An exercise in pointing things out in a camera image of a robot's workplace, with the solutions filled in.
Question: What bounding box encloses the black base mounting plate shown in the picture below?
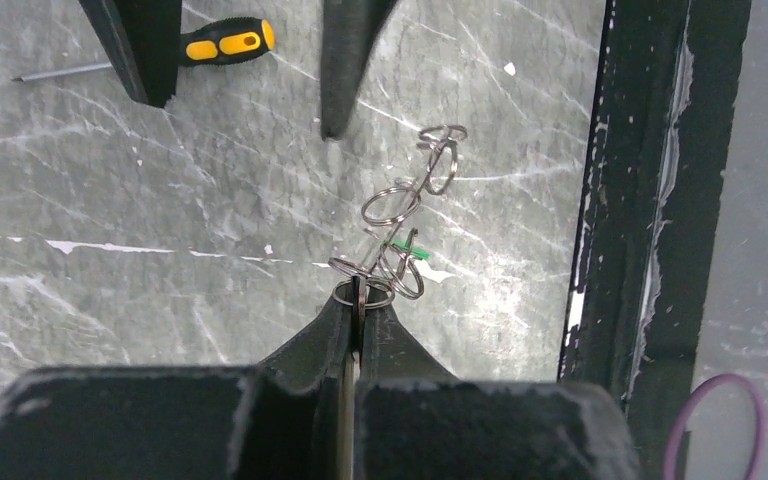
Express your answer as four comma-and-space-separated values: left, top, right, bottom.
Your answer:
558, 1, 751, 479

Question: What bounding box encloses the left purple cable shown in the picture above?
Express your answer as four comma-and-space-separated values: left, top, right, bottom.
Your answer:
662, 372, 768, 480

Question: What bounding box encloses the yellow black screwdriver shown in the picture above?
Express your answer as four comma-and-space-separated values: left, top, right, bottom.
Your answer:
11, 16, 277, 85

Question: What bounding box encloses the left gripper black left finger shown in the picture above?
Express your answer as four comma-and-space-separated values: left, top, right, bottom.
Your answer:
0, 300, 352, 479

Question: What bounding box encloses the green key tag with keys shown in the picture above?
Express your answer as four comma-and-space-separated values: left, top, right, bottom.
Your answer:
380, 240, 431, 261

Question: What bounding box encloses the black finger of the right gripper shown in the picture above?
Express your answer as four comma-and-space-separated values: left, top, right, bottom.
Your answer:
80, 0, 182, 108
320, 0, 397, 140

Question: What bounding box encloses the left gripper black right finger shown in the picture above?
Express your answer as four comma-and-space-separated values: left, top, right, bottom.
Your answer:
350, 299, 642, 479

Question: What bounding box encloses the metal disc with keyrings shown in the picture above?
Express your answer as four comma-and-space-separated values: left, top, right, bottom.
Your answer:
327, 123, 470, 359

